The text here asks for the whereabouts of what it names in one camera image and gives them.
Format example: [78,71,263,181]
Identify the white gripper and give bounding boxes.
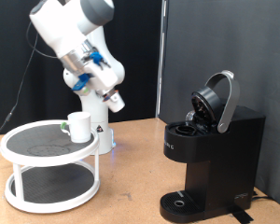
[81,59,120,101]

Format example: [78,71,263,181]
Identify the white mug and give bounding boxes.
[59,111,92,144]

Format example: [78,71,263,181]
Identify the black Keurig coffee machine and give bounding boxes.
[159,105,267,224]

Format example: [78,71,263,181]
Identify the silver vertical pole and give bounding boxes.
[155,0,169,119]

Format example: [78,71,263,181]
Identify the white two-tier turntable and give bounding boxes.
[0,119,101,215]

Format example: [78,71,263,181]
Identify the black tape strip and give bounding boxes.
[228,206,255,224]

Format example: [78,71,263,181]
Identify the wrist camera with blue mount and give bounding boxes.
[71,73,93,97]

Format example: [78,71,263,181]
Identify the blue cable clip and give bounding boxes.
[89,50,112,70]

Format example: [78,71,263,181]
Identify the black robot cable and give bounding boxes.
[0,21,59,144]

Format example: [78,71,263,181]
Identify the black power cable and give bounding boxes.
[251,189,275,202]

